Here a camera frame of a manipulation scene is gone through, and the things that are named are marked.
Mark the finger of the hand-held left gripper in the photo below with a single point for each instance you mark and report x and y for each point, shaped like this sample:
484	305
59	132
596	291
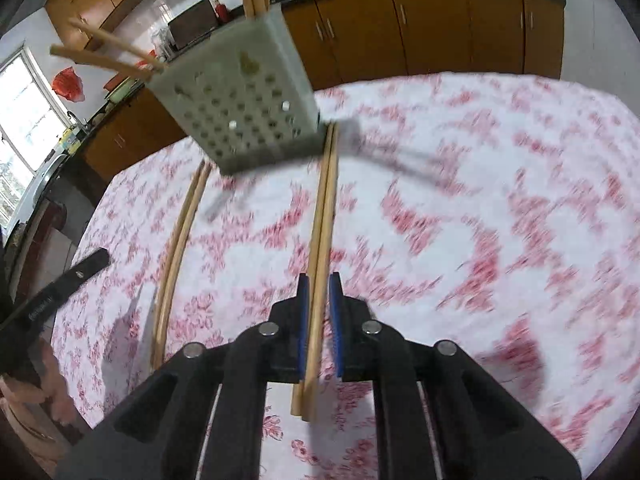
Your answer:
82	272

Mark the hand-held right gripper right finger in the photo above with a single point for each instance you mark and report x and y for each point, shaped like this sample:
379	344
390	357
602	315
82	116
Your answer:
336	330

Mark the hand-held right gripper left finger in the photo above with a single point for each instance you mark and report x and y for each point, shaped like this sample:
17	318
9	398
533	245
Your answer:
302	330

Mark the green perforated utensil holder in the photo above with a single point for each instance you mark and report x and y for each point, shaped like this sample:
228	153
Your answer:
240	100

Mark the person's left hand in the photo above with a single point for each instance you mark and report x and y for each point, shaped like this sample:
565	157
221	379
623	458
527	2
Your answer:
57	385

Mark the metal pan lid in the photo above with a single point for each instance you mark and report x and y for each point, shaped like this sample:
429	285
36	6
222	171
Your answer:
47	176

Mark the yellow detergent bottle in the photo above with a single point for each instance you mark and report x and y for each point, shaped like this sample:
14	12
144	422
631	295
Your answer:
70	141

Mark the pink floral tablecloth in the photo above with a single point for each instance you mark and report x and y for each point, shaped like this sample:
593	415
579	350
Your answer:
450	235

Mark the sink faucet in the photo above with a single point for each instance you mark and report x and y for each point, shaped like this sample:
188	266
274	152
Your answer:
74	121

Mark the sliding glass window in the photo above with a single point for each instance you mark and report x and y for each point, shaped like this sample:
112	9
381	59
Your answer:
25	110

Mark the red hanging plastic bag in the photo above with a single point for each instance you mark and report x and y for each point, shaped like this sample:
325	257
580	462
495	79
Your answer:
67	82

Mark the red basin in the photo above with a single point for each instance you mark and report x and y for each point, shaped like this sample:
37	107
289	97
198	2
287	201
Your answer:
117	81

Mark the dark cutting board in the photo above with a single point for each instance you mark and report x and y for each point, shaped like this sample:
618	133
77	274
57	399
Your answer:
192	22

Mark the red sauce bottle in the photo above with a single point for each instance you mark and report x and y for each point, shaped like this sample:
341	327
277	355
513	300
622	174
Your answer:
222	12

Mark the wooden base cabinets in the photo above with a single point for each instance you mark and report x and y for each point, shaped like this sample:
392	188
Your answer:
425	30

